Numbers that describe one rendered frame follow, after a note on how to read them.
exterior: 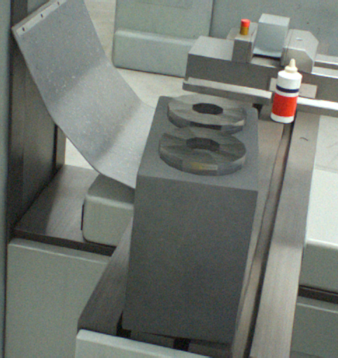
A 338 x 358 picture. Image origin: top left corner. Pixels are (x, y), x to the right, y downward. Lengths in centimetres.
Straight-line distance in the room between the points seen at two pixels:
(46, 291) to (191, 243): 68
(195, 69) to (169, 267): 75
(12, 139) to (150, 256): 58
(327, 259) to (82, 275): 42
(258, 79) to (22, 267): 54
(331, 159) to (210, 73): 220
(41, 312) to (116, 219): 24
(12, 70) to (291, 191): 46
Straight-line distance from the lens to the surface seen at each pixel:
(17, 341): 157
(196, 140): 87
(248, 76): 154
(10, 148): 137
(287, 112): 146
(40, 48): 136
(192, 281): 86
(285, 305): 98
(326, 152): 378
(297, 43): 154
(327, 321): 141
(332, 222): 141
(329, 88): 154
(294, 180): 127
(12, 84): 133
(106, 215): 138
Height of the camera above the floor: 149
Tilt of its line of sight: 27 degrees down
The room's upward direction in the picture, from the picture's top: 7 degrees clockwise
